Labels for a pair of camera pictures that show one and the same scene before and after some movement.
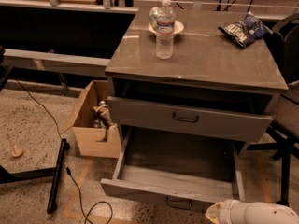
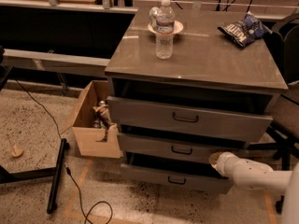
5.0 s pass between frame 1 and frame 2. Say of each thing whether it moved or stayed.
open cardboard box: stayed
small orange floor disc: stayed
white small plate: stayed
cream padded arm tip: moved
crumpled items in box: stayed
